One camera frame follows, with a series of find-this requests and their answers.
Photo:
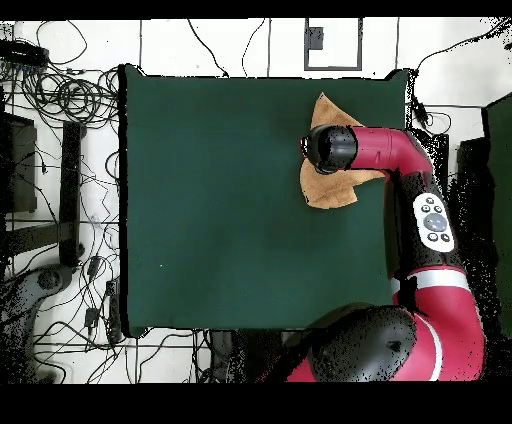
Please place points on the black metal stand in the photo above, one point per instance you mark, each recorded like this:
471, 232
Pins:
472, 160
70, 180

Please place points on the dark green table cloth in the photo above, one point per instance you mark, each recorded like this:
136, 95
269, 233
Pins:
220, 200

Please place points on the grey swivel chair base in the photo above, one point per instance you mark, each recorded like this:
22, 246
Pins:
48, 280

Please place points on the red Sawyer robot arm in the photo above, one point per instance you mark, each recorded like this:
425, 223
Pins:
392, 148

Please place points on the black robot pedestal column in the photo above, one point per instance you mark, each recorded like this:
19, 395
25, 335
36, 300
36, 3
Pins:
248, 356

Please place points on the green fabric sheet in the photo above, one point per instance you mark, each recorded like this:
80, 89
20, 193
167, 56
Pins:
502, 200

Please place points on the tan terry towel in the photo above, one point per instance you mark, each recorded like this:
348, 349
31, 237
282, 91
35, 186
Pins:
328, 188

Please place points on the black network switch box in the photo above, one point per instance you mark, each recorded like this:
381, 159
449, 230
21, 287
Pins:
24, 54

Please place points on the black power adapter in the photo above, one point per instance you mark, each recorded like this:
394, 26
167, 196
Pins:
419, 112

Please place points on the grey square floor frame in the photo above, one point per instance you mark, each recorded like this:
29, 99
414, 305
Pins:
314, 38

